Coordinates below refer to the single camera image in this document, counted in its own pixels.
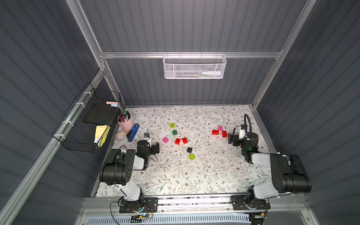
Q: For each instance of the blue stapler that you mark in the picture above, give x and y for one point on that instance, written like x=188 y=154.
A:
x=132 y=133

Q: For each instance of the aluminium rail front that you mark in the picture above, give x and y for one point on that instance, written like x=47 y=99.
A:
x=194 y=203

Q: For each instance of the black notebook in basket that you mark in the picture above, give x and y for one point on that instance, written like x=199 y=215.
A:
x=100 y=114

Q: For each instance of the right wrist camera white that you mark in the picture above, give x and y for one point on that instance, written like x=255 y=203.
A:
x=242 y=133

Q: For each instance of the white marker in basket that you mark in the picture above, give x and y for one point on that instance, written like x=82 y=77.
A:
x=211 y=73

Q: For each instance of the black wire wall basket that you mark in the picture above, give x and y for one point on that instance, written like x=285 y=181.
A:
x=76 y=135

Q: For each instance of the white wire mesh basket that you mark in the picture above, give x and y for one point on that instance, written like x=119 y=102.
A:
x=190 y=66

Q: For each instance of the round tape roll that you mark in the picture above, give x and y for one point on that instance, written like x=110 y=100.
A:
x=121 y=135

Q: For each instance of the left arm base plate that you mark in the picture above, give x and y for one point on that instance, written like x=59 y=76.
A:
x=143 y=205

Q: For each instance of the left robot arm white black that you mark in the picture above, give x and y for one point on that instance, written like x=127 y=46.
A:
x=119 y=165

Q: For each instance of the pink pen cup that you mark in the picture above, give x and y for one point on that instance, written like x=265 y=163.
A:
x=128 y=125

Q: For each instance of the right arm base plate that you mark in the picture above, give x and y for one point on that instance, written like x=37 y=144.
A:
x=249 y=203

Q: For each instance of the yellow sticky note pad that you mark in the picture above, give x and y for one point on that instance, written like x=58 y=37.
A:
x=101 y=134

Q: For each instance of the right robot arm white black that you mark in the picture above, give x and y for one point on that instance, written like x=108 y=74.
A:
x=288 y=174

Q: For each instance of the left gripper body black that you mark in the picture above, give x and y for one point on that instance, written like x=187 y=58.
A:
x=153 y=149

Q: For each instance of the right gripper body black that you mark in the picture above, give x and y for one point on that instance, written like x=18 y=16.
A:
x=233 y=138

